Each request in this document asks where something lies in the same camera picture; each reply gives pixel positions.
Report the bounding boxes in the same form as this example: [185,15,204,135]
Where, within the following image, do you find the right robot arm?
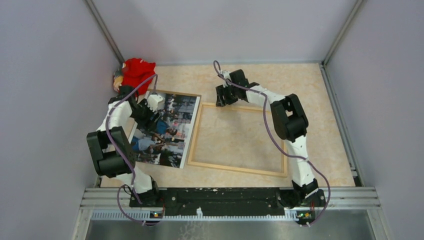
[216,69,319,208]

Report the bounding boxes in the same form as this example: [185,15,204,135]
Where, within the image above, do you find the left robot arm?
[86,86,165,207]

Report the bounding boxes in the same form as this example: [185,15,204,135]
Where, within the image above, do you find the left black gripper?
[129,98,162,132]

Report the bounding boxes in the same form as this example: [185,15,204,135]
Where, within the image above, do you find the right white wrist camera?
[219,70,231,88]

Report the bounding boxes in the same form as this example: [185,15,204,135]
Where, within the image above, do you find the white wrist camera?
[219,70,231,88]
[146,94,165,112]

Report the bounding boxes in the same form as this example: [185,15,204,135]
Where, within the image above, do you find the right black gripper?
[215,83,238,108]

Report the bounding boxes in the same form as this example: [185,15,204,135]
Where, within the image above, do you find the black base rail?
[129,187,326,217]

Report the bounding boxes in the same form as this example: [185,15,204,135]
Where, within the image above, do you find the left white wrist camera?
[146,94,165,112]

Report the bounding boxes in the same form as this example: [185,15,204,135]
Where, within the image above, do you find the printed photo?
[131,90,202,169]

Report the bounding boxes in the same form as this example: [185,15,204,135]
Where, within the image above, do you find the red crumpled cloth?
[113,58,156,90]

